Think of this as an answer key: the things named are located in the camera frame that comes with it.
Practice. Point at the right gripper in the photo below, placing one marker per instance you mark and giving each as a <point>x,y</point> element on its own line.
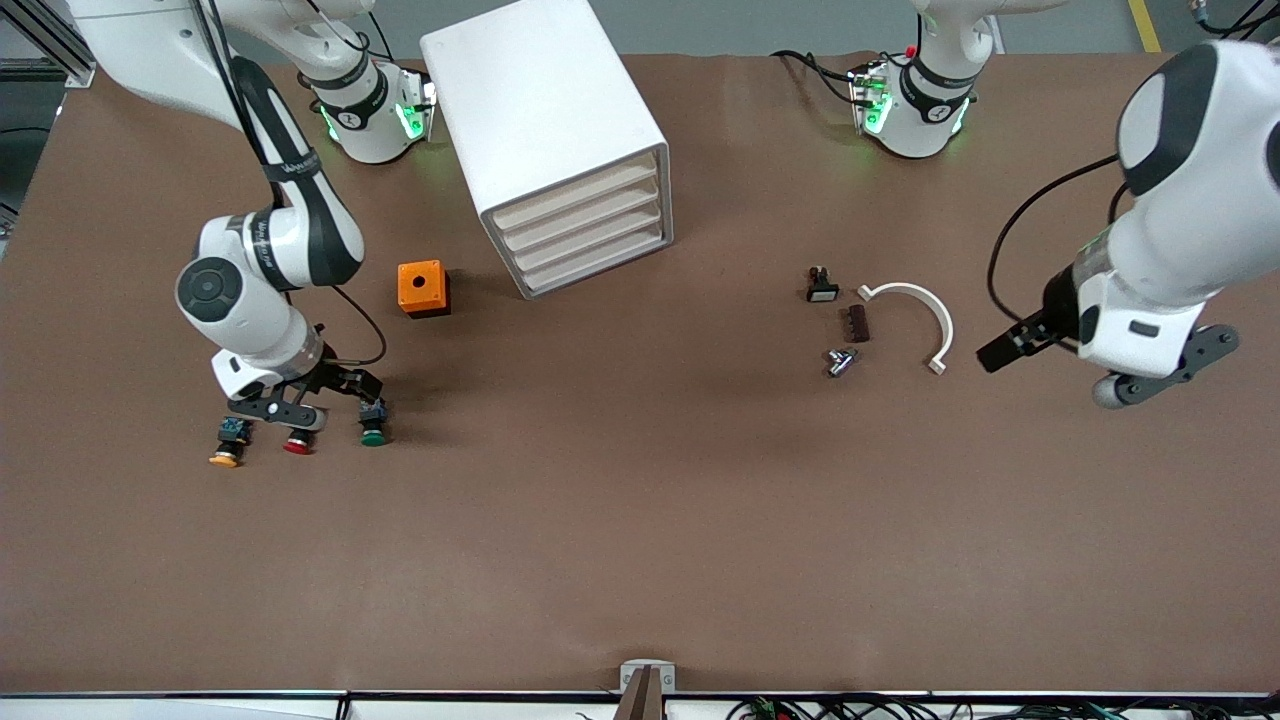
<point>333,378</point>

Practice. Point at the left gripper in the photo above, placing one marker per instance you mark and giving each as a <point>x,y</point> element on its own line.
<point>1054,300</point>

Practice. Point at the green push button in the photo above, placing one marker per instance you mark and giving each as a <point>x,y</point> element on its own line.
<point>374,436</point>

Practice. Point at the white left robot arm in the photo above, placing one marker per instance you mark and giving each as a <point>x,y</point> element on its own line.
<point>1200,200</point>

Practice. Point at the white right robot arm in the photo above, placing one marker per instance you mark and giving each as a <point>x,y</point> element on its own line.
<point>300,230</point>

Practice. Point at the red push button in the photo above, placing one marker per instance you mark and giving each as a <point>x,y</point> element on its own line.
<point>298,445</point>

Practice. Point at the yellow push button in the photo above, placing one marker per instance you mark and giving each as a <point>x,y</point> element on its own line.
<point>230,440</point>

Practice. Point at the white curved plastic arc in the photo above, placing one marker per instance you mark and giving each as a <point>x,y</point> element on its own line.
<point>937,312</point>

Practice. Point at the orange box with hole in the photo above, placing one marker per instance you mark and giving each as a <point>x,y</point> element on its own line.
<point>435,275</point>

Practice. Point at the dark brown ridged block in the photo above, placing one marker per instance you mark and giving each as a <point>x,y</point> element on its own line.
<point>858,323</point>

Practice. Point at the small silver metal part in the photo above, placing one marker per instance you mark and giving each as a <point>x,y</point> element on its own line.
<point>840,362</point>

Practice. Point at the small black white switch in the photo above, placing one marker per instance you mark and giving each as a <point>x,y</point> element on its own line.
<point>823,292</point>

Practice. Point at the grey metal table bracket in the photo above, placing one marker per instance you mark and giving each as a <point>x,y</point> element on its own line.
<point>630,675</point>

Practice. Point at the aluminium frame profile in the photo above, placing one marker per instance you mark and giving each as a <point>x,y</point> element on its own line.
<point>60,50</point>
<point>1260,16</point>

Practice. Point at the brown wedge post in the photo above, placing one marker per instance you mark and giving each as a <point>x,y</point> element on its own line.
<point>642,700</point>

